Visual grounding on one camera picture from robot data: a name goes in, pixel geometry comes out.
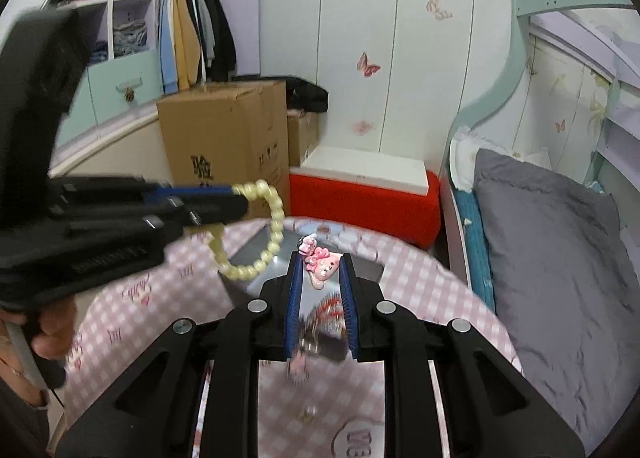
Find beige butterfly wall sticker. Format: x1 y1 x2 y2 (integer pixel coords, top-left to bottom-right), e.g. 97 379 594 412
426 0 454 22

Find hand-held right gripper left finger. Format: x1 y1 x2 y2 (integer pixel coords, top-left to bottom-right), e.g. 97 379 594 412
55 251 304 458

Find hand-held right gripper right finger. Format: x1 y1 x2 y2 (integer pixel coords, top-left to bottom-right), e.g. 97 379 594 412
340 255 586 458

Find grey bed blanket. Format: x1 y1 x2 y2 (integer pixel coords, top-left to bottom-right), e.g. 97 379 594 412
472 148 640 454

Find white pillow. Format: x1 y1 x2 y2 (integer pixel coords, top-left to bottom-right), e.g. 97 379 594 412
448 131 553 191

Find grey hanging shirt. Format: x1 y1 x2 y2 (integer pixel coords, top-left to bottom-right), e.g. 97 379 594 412
186 0 213 82

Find light blue hanging shirt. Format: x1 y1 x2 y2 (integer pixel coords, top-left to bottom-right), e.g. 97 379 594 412
156 0 180 95

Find teal mattress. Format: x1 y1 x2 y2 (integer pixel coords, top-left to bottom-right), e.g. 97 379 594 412
452 188 496 311

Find black hanging jacket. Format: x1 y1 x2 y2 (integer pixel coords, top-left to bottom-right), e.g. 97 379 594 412
202 0 237 82

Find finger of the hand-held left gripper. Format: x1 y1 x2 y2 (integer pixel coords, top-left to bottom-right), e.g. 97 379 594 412
65 195 249 251
50 177 241 204

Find person's left hand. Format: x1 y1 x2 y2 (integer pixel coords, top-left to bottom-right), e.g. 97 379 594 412
27 297 79 360

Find black bag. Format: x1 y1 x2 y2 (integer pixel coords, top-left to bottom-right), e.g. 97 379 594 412
285 77 330 114

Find pink cartoon charm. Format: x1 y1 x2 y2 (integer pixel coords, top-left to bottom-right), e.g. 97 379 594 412
298 234 346 289

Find purple bed wall shelves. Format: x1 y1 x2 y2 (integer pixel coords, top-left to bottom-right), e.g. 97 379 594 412
592 78 640 189

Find red stool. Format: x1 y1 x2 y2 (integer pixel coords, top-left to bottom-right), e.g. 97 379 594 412
290 171 442 249

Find grey folded clothes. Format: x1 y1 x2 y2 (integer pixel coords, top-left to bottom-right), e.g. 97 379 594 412
112 20 149 58

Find white board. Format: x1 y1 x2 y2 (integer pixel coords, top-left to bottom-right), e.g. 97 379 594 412
291 145 430 187

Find large cardboard box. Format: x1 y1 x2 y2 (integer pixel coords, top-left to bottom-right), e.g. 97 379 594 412
156 80 292 219

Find small cardboard box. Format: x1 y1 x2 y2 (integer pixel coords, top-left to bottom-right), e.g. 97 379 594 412
286 111 321 168

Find pink butterfly wall sticker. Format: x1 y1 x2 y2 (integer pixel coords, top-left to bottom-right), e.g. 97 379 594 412
356 52 382 80

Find grey metal tin box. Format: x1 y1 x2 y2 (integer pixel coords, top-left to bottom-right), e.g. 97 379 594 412
220 227 387 364

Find cream bead bracelet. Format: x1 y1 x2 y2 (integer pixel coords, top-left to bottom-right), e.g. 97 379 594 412
207 179 287 281

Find mint green drawer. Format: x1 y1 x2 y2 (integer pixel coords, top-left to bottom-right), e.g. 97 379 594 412
54 73 95 145
87 49 164 125

